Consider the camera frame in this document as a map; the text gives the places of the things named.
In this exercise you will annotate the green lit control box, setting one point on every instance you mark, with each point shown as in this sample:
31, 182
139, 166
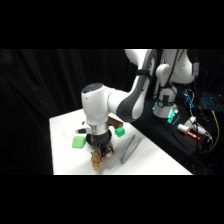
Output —
173, 116

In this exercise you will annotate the black curtain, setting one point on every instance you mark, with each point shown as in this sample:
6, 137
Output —
30, 110

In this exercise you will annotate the keyboard with teal lights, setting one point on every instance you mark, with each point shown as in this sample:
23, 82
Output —
210, 101

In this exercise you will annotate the flat green block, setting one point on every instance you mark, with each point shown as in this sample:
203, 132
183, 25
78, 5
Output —
79, 142

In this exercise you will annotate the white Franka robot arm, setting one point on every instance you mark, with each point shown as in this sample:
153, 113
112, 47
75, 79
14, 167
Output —
100, 106

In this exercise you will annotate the white and red marker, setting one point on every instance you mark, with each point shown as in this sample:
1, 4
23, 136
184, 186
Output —
186, 130

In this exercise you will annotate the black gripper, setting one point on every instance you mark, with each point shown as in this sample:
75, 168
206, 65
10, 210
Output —
99, 140

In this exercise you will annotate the black robot stand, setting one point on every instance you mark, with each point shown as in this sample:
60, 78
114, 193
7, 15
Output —
156, 126

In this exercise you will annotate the striped tiger plush toy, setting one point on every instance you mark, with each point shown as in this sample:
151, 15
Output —
97, 159

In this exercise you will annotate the brown wrist camera box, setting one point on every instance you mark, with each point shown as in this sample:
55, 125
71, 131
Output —
115, 123

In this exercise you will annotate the metal tongs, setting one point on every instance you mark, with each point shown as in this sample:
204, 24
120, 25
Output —
128, 151

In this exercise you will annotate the green cube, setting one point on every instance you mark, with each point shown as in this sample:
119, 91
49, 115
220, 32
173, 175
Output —
120, 132

